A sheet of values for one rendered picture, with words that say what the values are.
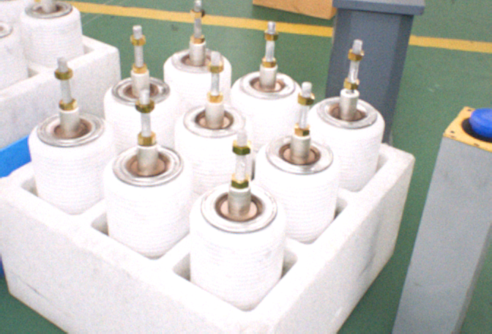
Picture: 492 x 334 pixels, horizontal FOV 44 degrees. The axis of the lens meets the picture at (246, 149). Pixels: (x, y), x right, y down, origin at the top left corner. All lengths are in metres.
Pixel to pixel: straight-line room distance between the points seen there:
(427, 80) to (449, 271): 0.82
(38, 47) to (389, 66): 0.58
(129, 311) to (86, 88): 0.49
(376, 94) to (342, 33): 0.12
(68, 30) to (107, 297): 0.50
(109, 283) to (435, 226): 0.36
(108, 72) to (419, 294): 0.64
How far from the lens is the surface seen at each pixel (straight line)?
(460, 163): 0.66
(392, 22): 1.04
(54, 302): 0.81
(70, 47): 1.07
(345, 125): 0.75
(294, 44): 1.59
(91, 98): 1.09
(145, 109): 0.62
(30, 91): 1.00
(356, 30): 1.05
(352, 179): 0.78
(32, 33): 1.06
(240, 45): 1.57
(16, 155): 0.99
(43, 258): 0.77
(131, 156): 0.68
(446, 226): 0.70
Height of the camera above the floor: 0.63
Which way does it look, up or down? 33 degrees down
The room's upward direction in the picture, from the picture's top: 3 degrees clockwise
